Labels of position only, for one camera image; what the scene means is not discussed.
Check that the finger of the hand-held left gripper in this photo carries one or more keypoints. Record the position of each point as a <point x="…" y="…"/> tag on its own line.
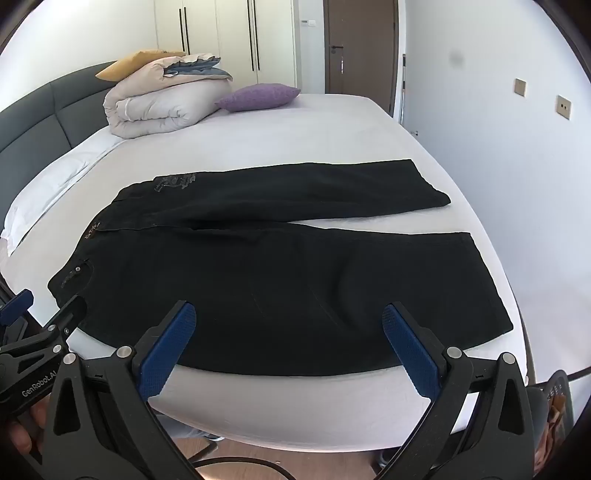
<point x="71" y="314"/>
<point x="16" y="307"/>

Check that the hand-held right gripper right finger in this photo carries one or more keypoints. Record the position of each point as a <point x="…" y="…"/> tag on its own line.
<point x="411" y="350"/>

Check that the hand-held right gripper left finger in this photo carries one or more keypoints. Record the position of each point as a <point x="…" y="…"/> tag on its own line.
<point x="168" y="350"/>

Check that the black pants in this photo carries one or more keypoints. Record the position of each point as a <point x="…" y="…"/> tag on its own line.
<point x="277" y="277"/>

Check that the person's left hand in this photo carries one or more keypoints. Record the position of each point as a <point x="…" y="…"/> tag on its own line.
<point x="25" y="436"/>

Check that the white pillow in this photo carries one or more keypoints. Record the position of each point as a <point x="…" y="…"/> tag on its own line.
<point x="55" y="175"/>

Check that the dark printed object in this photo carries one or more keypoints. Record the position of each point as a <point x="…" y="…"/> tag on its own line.
<point x="556" y="406"/>

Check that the grey padded headboard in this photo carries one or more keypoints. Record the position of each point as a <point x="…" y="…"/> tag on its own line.
<point x="41" y="115"/>

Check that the folded beige comforter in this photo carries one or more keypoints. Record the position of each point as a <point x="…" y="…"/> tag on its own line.
<point x="152" y="106"/>

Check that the white bed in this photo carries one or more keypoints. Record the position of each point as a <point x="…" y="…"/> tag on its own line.
<point x="300" y="134"/>

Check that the yellow pillow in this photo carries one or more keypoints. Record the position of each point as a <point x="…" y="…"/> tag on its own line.
<point x="124" y="67"/>

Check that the thin pole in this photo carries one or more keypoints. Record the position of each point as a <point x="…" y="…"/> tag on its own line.
<point x="403" y="87"/>

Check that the purple pillow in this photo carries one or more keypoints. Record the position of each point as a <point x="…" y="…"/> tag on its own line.
<point x="258" y="97"/>

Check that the folded blue-grey blanket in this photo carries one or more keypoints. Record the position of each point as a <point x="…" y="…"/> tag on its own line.
<point x="207" y="71"/>

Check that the white wardrobe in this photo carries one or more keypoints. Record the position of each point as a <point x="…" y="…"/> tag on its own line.
<point x="221" y="37"/>

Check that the brown door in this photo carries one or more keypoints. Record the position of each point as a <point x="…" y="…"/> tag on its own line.
<point x="360" y="27"/>

